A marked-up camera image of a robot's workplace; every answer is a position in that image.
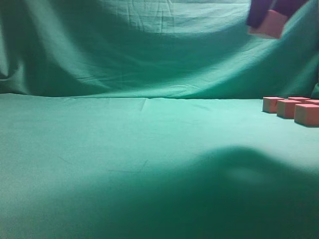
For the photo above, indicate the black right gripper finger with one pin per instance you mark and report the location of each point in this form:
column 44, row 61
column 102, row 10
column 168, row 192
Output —
column 288, row 7
column 257, row 12

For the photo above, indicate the pink cube column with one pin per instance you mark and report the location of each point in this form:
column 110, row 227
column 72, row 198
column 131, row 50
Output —
column 314, row 102
column 270, row 104
column 286, row 108
column 302, row 100

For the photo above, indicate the pink cube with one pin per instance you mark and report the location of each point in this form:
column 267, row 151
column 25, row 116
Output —
column 307, row 115

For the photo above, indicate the green cloth backdrop and cover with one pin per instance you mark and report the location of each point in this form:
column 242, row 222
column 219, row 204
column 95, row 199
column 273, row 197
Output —
column 142, row 119

